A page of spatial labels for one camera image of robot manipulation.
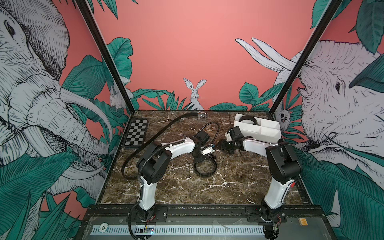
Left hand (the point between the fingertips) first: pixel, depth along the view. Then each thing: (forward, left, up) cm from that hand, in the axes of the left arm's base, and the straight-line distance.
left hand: (202, 155), depth 93 cm
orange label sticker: (-38, -47, 0) cm, 60 cm away
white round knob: (-35, +50, -1) cm, 61 cm away
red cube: (-28, -30, +29) cm, 51 cm away
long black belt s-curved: (+25, -35, +7) cm, 44 cm away
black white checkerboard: (+18, +45, +2) cm, 48 cm away
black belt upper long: (+17, +37, -2) cm, 41 cm away
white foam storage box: (+18, -41, +3) cm, 45 cm away
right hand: (+6, -10, +1) cm, 12 cm away
